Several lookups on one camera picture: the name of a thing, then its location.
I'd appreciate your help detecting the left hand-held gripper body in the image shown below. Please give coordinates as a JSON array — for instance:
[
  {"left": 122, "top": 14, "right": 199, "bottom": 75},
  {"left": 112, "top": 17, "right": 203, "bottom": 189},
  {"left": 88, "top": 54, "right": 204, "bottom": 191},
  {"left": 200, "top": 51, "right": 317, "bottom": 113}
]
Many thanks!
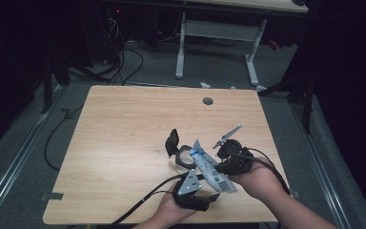
[{"left": 172, "top": 169, "right": 212, "bottom": 212}]

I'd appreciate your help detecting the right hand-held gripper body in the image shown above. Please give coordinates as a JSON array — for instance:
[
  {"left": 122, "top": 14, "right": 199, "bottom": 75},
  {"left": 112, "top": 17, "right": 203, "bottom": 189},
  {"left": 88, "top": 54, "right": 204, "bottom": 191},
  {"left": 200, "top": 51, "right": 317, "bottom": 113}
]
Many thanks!
[{"left": 212, "top": 123, "right": 254, "bottom": 176}]

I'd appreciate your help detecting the white and blue pouch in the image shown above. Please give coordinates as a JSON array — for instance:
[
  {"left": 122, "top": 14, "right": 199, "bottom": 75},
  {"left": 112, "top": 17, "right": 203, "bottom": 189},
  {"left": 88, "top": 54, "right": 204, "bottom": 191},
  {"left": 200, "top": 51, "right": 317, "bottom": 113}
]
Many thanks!
[{"left": 189, "top": 138, "right": 238, "bottom": 195}]

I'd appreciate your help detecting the clear jar with black lid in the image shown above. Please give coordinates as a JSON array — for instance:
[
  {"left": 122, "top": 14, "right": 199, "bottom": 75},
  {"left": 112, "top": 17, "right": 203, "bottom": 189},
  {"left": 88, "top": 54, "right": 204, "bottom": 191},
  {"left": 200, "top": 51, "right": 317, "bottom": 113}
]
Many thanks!
[{"left": 164, "top": 128, "right": 204, "bottom": 172}]

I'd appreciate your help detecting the person's left hand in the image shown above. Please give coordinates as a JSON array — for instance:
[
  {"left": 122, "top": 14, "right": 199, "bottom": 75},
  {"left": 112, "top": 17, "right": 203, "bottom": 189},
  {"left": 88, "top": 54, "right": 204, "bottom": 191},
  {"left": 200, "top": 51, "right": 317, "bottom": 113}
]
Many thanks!
[{"left": 154, "top": 191, "right": 198, "bottom": 229}]

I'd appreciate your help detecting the person's right hand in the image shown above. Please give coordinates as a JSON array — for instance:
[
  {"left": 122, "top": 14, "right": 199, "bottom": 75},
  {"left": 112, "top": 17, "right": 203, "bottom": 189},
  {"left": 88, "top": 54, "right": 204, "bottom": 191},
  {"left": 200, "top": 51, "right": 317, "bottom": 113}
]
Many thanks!
[{"left": 231, "top": 157, "right": 284, "bottom": 200}]

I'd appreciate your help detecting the black stand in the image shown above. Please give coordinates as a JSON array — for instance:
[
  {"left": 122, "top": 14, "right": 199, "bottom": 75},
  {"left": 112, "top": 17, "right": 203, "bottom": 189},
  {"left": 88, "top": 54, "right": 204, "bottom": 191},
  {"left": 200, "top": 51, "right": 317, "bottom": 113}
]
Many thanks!
[
  {"left": 40, "top": 52, "right": 71, "bottom": 115},
  {"left": 256, "top": 74, "right": 316, "bottom": 135}
]

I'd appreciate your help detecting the white-framed desk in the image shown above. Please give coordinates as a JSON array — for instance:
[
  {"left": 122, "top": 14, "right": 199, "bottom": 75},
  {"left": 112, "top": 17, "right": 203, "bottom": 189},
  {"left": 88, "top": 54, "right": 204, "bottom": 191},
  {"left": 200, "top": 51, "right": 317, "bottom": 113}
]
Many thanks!
[{"left": 108, "top": 0, "right": 310, "bottom": 86}]

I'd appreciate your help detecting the right hand-held gripper black cable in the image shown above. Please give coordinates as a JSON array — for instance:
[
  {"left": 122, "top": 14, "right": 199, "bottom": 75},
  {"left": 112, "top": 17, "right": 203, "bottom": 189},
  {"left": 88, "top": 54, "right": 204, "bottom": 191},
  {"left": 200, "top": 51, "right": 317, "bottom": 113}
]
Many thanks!
[{"left": 227, "top": 146, "right": 292, "bottom": 196}]

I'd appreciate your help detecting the hand-held gripper black cable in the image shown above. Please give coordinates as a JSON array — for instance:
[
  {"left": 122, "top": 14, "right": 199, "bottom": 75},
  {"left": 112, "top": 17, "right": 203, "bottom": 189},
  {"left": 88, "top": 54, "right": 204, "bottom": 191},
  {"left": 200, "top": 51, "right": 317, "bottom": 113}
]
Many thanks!
[
  {"left": 112, "top": 173, "right": 189, "bottom": 226},
  {"left": 227, "top": 146, "right": 292, "bottom": 196}
]

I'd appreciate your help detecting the left hand-held gripper black cable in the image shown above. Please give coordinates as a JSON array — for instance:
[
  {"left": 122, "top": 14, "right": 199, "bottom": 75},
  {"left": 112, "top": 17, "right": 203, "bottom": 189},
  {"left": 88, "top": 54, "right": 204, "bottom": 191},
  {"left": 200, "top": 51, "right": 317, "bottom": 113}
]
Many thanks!
[{"left": 112, "top": 173, "right": 189, "bottom": 226}]

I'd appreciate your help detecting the metal floor rail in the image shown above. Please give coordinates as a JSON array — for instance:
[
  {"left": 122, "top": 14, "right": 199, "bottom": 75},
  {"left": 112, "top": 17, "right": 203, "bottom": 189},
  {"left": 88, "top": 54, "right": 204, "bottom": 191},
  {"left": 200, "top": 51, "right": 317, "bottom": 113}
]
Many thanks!
[
  {"left": 290, "top": 100, "right": 353, "bottom": 229},
  {"left": 0, "top": 83, "right": 67, "bottom": 225}
]

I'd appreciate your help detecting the bundle of black cables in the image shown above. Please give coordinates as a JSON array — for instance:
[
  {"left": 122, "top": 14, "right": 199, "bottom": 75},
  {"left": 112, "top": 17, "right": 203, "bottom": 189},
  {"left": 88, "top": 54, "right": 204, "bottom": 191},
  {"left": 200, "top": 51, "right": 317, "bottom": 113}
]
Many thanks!
[{"left": 69, "top": 15, "right": 145, "bottom": 87}]

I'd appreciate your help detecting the black floor cable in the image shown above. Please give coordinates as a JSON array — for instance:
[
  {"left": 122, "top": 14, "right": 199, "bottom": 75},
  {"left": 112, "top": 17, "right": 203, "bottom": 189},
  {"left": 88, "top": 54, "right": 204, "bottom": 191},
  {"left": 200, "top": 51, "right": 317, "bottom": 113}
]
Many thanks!
[{"left": 43, "top": 104, "right": 92, "bottom": 172}]

